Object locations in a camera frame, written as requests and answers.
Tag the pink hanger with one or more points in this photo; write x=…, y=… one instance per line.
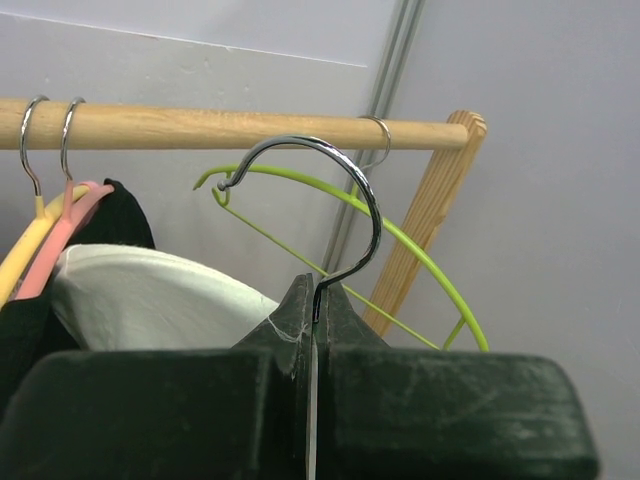
x=74, y=214

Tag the white t shirt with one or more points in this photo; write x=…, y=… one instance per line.
x=117, y=297

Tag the plain black t shirt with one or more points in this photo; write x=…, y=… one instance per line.
x=30, y=330

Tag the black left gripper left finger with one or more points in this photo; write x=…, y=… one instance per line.
x=237, y=413

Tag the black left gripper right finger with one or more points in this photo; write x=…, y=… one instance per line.
x=399, y=413

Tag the yellow hanger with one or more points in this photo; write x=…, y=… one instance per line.
x=21, y=254

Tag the wooden clothes rack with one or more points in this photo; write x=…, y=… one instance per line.
x=116, y=127

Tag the mint green hanger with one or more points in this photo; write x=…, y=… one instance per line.
x=353, y=171

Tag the lime green hanger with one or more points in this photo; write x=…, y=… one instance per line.
x=408, y=246

